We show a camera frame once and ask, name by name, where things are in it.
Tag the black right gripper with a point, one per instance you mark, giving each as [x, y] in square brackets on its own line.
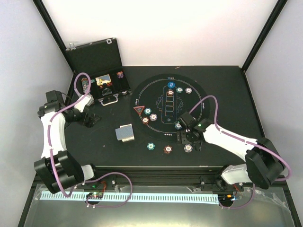
[182, 139]

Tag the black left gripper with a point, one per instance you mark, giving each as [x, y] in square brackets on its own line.
[90, 123]

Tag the orange poker chip stack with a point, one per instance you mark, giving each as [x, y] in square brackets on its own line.
[168, 149]

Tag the blue backed card deck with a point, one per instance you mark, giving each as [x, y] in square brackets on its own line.
[125, 133]

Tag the blue white chips small blind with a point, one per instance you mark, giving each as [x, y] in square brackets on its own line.
[188, 90]

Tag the blue green fifty chips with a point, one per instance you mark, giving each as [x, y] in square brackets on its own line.
[179, 90]

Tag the green poker chip stack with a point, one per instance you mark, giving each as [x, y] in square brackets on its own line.
[150, 146]

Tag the orange chips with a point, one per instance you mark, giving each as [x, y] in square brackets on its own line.
[170, 93]
[145, 120]

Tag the blue small blind button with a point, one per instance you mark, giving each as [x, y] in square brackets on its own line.
[171, 85]

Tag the red triangular dealer button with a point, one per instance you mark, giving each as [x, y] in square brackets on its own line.
[139, 109]

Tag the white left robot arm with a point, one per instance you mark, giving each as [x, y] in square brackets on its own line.
[57, 168]

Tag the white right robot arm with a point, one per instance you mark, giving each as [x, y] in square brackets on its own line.
[262, 166]

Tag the blue white poker chip stack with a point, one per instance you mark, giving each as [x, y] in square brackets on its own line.
[188, 148]

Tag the chip row in case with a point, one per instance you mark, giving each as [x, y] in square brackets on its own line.
[85, 84]

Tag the card box in case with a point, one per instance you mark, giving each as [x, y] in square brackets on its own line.
[103, 80]

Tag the round black poker mat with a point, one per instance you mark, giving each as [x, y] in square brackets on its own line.
[152, 94]

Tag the purple chips in case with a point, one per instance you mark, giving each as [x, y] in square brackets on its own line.
[120, 74]

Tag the black aluminium poker case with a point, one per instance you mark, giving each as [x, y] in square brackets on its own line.
[97, 59]

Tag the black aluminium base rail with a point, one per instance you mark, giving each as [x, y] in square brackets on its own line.
[204, 178]

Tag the white slotted cable duct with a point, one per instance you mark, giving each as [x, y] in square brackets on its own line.
[134, 197]

